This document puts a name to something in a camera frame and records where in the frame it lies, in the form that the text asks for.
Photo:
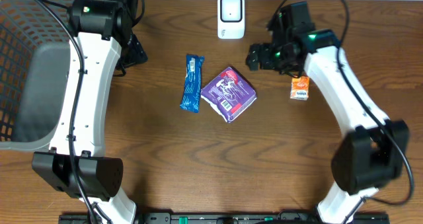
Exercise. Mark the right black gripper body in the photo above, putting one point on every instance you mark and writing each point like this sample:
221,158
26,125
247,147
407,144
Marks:
273,57

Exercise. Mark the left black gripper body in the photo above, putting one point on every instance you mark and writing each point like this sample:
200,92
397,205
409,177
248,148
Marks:
134,52

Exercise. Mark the small orange snack packet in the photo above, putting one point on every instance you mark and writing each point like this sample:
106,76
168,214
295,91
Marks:
300,88

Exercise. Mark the red purple snack packet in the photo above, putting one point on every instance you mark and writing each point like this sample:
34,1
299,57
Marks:
229,94

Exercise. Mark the blue snack bar wrapper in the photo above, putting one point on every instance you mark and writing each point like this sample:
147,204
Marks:
192,84

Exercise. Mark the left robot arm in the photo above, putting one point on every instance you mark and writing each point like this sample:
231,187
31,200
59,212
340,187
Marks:
101,40

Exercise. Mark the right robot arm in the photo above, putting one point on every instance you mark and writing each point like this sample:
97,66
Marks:
372,152

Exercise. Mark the white barcode scanner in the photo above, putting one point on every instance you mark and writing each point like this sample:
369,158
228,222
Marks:
230,19

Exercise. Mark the grey plastic mesh basket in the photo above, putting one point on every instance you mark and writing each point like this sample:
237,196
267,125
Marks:
35,60

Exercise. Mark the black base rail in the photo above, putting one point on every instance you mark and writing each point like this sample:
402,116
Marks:
283,217

